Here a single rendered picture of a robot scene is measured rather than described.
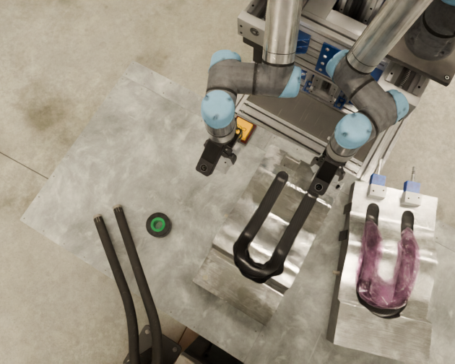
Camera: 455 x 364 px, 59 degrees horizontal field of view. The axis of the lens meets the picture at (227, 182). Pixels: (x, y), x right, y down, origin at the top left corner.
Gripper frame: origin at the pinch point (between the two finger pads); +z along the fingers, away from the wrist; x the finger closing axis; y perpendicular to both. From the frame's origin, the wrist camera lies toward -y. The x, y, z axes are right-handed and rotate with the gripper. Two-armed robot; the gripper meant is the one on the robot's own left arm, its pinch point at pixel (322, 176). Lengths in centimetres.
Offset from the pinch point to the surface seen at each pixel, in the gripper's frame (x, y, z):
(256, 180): 17.3, -10.9, 2.1
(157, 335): 19, -65, -2
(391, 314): -36.6, -26.2, 3.8
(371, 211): -18.9, -0.9, 5.7
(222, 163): 28.1, -13.0, -5.1
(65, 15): 184, 46, 90
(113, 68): 136, 29, 91
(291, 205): 4.0, -12.5, 2.2
